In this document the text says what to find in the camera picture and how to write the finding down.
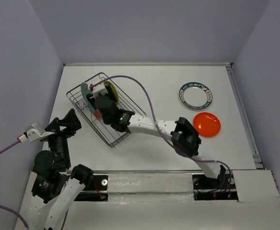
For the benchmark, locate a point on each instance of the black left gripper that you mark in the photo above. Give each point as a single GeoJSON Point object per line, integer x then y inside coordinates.
{"type": "Point", "coordinates": [71, 119]}

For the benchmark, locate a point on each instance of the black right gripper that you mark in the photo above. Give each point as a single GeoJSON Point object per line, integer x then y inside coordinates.
{"type": "Point", "coordinates": [94, 99]}

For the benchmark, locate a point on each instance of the cream plate with ink motifs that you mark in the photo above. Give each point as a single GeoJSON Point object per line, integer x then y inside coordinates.
{"type": "Point", "coordinates": [112, 92]}

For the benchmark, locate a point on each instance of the red and teal floral plate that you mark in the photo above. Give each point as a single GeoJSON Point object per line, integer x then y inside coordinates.
{"type": "Point", "coordinates": [86, 91]}

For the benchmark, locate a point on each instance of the white plate with teal rim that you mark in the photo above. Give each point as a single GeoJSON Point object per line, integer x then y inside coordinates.
{"type": "Point", "coordinates": [195, 95]}

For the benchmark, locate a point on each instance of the orange round plate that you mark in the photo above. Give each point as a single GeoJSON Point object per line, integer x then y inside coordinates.
{"type": "Point", "coordinates": [207, 124]}

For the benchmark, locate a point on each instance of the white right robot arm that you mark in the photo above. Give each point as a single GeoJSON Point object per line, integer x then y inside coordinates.
{"type": "Point", "coordinates": [179, 134]}

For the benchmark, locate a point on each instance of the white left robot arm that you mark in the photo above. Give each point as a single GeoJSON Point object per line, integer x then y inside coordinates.
{"type": "Point", "coordinates": [53, 190]}

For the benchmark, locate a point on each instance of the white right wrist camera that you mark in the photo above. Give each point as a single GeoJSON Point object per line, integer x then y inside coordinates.
{"type": "Point", "coordinates": [98, 88]}

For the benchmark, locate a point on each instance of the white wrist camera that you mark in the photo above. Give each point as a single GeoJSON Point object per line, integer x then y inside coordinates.
{"type": "Point", "coordinates": [34, 133]}
{"type": "Point", "coordinates": [98, 88]}

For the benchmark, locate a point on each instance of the metal wire dish rack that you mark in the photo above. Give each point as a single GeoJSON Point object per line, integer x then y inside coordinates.
{"type": "Point", "coordinates": [107, 130]}

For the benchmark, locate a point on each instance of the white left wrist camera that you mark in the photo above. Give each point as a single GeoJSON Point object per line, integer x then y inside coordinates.
{"type": "Point", "coordinates": [34, 133]}

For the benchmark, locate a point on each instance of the aluminium mounting rail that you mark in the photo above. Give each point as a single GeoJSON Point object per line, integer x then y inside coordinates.
{"type": "Point", "coordinates": [167, 171]}

